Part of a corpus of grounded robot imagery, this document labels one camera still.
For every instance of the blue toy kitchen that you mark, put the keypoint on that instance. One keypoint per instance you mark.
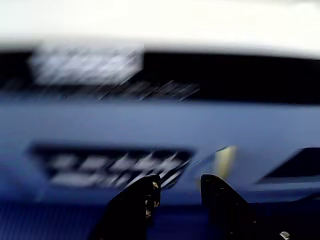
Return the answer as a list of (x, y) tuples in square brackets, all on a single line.
[(150, 120)]

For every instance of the white clock display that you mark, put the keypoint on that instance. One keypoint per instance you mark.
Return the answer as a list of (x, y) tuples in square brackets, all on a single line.
[(85, 65)]

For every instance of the black dishwasher sticker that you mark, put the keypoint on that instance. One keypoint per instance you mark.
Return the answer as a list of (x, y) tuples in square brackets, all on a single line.
[(75, 162)]

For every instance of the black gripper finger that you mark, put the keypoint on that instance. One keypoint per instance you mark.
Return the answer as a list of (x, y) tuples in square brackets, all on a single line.
[(130, 215), (225, 215)]

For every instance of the blue dishwasher door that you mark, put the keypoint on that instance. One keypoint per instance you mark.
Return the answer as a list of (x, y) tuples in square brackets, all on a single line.
[(100, 125)]

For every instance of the oven door with window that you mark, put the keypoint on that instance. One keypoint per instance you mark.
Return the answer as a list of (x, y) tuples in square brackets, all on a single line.
[(295, 162)]

